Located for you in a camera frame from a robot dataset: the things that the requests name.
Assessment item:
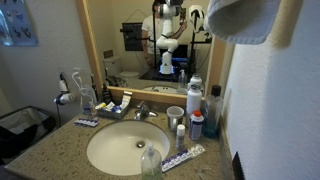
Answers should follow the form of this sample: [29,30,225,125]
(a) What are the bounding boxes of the white terry towel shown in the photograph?
[204,0,281,45]

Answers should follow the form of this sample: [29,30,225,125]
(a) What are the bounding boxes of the white oval sink basin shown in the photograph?
[87,120,170,176]

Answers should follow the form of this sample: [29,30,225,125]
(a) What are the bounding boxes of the chrome faucet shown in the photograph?
[134,101,158,120]

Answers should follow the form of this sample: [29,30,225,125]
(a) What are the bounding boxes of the blue white toothpaste tube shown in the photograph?
[121,91,133,109]

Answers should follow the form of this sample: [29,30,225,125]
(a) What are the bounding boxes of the tall white bottle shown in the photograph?
[186,84,202,125]

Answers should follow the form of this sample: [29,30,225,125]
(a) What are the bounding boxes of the small white capped bottle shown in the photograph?
[176,124,185,150]

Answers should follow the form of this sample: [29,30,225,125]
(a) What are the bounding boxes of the wooden framed mirror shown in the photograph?
[74,0,234,108]

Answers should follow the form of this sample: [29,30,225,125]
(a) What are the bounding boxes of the orange capped spray can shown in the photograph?
[189,110,204,140]

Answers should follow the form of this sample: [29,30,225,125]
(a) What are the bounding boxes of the dark glass bottle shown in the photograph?
[102,85,112,104]

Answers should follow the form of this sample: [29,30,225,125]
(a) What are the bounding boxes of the black toiletries tray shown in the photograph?
[95,102,129,119]

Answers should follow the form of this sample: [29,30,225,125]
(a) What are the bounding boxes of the blue mouthwash bottle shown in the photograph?
[203,85,223,138]

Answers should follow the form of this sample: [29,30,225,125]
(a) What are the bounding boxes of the clear soap pump bottle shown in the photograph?
[140,141,163,180]

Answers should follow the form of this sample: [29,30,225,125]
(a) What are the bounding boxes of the blue white pill blister strip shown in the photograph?
[73,118,99,128]

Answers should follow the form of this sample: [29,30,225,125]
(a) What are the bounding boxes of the white hair dryer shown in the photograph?
[54,74,75,105]

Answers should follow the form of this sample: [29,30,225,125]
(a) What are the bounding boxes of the black laundry hamper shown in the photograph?
[0,106,57,164]

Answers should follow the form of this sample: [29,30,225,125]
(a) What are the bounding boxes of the white power cord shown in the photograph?
[71,67,98,111]

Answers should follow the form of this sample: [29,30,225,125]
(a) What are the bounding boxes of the blue wall picture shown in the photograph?
[0,0,39,46]

